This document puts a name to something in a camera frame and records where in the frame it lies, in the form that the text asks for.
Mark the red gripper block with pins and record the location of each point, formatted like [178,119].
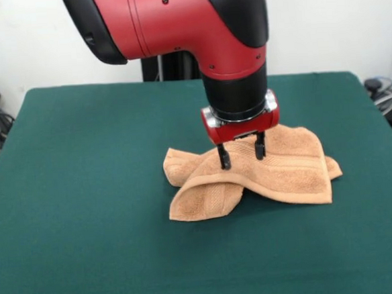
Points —
[245,128]

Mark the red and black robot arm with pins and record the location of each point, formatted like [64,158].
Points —
[180,23]

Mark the orange terry towel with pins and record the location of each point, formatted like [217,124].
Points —
[292,177]

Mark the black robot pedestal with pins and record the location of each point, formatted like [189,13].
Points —
[170,66]

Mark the dark green table cloth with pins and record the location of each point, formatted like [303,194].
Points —
[85,195]

